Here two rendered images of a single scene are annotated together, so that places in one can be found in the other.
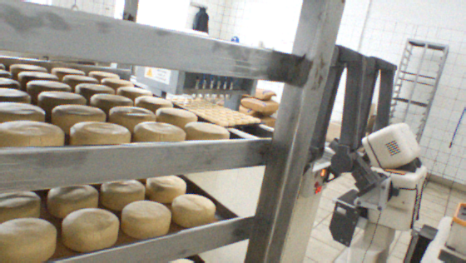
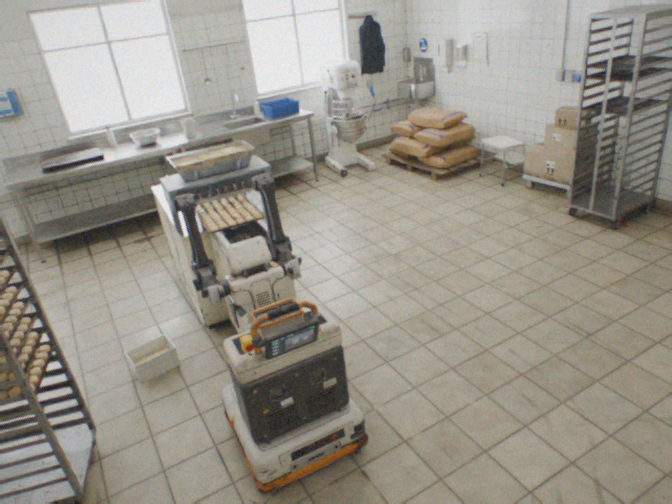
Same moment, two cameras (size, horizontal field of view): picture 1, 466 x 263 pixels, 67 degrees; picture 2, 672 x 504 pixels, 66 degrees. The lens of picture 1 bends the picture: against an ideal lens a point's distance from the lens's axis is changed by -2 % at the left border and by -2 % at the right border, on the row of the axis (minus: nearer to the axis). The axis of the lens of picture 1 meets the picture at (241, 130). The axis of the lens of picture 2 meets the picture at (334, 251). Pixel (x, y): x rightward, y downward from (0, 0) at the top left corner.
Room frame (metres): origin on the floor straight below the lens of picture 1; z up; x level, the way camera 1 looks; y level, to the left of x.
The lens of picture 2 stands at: (-0.43, -2.23, 2.28)
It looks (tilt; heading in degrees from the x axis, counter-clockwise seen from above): 27 degrees down; 32
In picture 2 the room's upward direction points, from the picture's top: 7 degrees counter-clockwise
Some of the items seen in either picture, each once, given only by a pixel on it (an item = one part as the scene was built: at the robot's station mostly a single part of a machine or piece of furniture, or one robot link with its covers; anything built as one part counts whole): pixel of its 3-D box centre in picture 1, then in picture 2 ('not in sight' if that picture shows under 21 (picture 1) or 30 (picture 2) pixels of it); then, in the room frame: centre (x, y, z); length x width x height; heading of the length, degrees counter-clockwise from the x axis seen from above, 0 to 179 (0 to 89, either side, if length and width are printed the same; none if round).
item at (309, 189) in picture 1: (317, 179); not in sight; (1.67, -0.42, 0.77); 0.24 x 0.04 x 0.14; 145
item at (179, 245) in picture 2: not in sight; (219, 243); (2.44, 0.69, 0.42); 1.28 x 0.72 x 0.84; 55
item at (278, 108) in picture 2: not in sight; (280, 107); (4.93, 1.64, 0.95); 0.40 x 0.30 x 0.14; 151
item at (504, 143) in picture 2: not in sight; (506, 158); (5.58, -1.00, 0.23); 0.45 x 0.45 x 0.46; 51
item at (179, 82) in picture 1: (200, 91); (219, 194); (2.17, 0.30, 1.01); 0.72 x 0.33 x 0.34; 145
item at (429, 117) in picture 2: (252, 91); (435, 117); (5.87, -0.05, 0.62); 0.72 x 0.42 x 0.17; 65
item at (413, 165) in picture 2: not in sight; (433, 159); (5.88, 0.01, 0.06); 1.20 x 0.80 x 0.11; 61
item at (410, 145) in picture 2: (238, 108); (419, 144); (5.70, 0.12, 0.32); 0.72 x 0.42 x 0.17; 63
